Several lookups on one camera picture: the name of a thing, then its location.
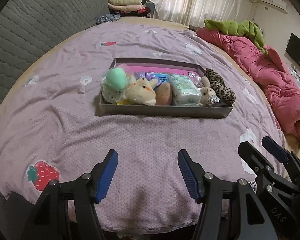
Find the plush bunny pink dress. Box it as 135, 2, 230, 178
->
200, 76, 220, 106

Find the dark floral fabric bundle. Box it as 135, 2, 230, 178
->
95, 14, 121, 25

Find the floral white scrunchie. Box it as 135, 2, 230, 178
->
101, 79, 126, 105

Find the white wall air conditioner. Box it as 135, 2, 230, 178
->
260, 0, 288, 13

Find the brown makeup sponge egg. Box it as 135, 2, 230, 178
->
155, 82, 173, 106

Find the pink red comforter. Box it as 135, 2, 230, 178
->
196, 27, 300, 141

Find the grey quilted sofa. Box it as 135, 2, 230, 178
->
0, 0, 109, 105

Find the plush bunny purple dress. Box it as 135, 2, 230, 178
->
124, 75, 158, 106

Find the green sponge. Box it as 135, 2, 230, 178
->
101, 67, 129, 92

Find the lilac patterned bed quilt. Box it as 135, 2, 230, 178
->
0, 22, 285, 234

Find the shallow grey cardboard box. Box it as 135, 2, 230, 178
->
99, 57, 233, 119

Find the green garment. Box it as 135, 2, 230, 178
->
204, 20, 268, 54

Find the stack of folded clothes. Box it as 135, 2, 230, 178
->
108, 0, 152, 18

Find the leopard print scrunchie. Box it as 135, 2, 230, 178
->
205, 68, 236, 105

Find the pink and blue book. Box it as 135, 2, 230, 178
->
121, 64, 204, 78

